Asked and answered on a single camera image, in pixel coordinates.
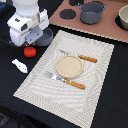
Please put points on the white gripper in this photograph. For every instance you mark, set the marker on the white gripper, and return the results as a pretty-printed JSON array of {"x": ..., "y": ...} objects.
[{"x": 27, "y": 26}]

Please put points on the red sausage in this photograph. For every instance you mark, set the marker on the red sausage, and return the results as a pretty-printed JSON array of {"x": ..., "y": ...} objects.
[{"x": 29, "y": 51}]

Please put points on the white fish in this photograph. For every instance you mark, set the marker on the white fish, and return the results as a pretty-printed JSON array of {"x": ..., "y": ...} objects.
[{"x": 21, "y": 66}]

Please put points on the grey frying pan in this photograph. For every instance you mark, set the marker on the grey frying pan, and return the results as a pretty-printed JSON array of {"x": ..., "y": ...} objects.
[{"x": 46, "y": 38}]

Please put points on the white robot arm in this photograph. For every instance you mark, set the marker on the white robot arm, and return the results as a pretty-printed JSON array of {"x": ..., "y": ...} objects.
[{"x": 26, "y": 4}]

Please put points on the round wooden plate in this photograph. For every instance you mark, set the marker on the round wooden plate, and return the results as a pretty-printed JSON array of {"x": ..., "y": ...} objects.
[{"x": 69, "y": 66}]

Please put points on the dark grey cooking pot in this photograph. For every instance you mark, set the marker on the dark grey cooking pot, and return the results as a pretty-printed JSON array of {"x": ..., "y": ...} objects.
[{"x": 91, "y": 12}]

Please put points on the woven beige placemat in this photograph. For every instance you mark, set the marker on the woven beige placemat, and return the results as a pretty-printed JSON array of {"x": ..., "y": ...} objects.
[{"x": 63, "y": 100}]

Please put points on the beige bowl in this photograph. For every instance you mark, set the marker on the beige bowl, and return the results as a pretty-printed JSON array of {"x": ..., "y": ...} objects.
[{"x": 123, "y": 14}]

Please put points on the knife with wooden handle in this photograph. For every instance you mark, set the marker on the knife with wooden handle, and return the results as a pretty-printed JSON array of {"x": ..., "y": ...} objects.
[{"x": 80, "y": 56}]

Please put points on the fork with wooden handle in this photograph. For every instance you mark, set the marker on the fork with wooden handle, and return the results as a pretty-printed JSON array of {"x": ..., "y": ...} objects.
[{"x": 67, "y": 81}]

